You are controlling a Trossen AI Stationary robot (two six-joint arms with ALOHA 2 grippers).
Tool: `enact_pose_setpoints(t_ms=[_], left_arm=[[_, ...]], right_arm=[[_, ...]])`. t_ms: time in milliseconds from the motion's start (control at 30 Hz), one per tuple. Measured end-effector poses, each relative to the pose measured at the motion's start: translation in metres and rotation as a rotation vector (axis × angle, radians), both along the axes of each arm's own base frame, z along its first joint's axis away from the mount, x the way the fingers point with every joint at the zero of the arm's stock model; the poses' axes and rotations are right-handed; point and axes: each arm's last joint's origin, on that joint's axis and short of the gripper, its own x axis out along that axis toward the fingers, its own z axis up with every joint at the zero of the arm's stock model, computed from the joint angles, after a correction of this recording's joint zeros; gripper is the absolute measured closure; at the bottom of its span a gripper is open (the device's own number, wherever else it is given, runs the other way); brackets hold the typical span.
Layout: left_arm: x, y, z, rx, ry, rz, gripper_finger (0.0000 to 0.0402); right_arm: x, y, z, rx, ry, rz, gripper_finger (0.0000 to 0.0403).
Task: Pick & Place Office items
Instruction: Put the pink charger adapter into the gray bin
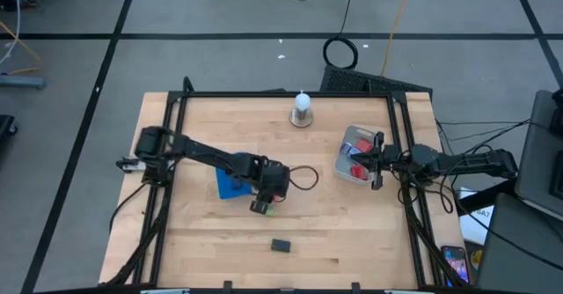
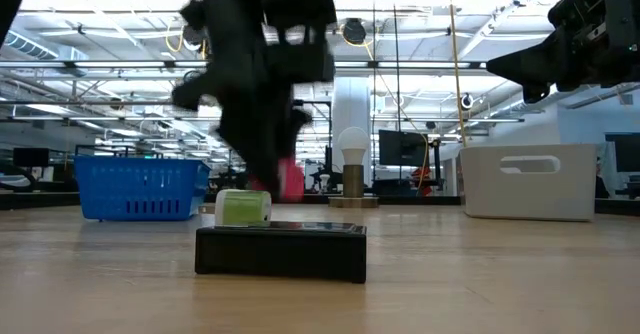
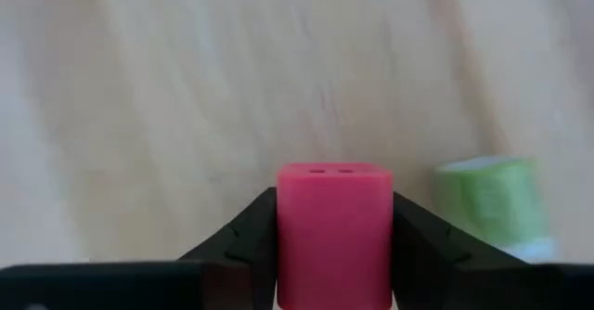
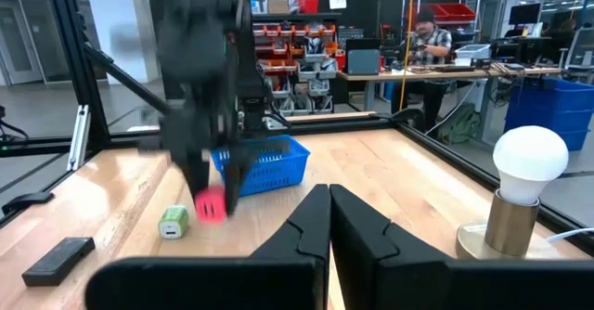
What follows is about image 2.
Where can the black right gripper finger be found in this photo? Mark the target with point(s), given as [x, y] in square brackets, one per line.
[545, 74]
[540, 54]

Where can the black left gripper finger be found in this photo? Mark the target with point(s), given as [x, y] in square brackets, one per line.
[255, 139]
[299, 129]

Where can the pink cube wall charger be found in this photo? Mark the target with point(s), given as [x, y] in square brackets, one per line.
[292, 181]

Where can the green white wall charger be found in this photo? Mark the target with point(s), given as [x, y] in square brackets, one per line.
[245, 208]

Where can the black rectangular box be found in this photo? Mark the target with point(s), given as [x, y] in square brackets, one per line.
[280, 254]

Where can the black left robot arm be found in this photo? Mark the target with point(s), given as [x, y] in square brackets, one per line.
[225, 4]

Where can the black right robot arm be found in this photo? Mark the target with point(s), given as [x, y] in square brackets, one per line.
[625, 34]

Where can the white light bulb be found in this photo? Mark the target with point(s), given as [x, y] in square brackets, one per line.
[353, 144]

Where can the white column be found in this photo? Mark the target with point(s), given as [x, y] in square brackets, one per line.
[350, 104]

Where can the brass lamp base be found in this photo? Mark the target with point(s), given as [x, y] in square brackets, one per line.
[353, 184]

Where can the black monitor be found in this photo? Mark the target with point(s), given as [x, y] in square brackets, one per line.
[625, 151]
[402, 149]

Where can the white plastic storage bin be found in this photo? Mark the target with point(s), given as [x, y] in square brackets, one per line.
[530, 194]

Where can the blue plastic slotted basket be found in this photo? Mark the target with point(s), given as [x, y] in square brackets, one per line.
[140, 189]

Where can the red object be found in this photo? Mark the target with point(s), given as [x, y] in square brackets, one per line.
[421, 181]

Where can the black stand frame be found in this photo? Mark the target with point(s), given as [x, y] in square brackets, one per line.
[328, 124]

